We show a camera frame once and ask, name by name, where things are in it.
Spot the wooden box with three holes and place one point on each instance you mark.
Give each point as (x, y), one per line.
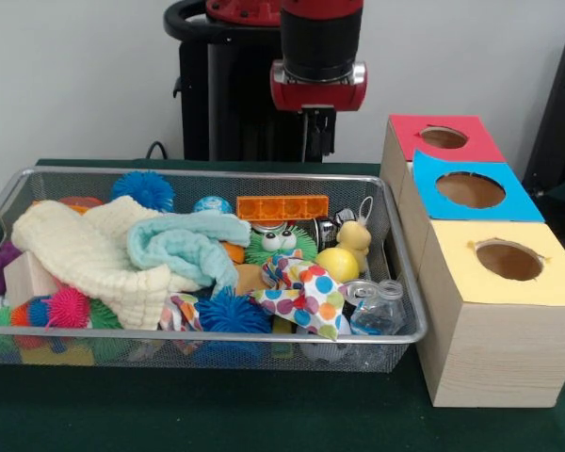
(499, 353)

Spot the orange toy building brick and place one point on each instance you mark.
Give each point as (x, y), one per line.
(282, 208)

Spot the light teal cloth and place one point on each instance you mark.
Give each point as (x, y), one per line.
(183, 245)

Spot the blue spiky rubber ball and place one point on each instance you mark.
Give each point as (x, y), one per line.
(233, 313)
(143, 188)

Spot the clear plastic bottle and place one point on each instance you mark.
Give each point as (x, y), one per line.
(379, 311)

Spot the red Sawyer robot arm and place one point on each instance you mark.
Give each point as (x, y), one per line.
(320, 42)

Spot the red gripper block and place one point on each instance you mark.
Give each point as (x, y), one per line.
(320, 96)

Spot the green spiky ball with eyes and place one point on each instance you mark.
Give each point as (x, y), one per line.
(275, 245)

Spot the black flat panel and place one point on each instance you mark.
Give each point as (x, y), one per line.
(560, 117)

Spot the yellow plush toy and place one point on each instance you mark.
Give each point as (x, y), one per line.
(353, 240)

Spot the cream knitted cloth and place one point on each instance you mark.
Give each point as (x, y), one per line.
(85, 245)

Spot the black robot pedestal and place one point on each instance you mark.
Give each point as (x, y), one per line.
(245, 108)

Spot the yellow tennis ball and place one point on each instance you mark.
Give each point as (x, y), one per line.
(336, 263)

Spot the white polka dot cloth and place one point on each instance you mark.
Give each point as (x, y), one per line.
(306, 294)

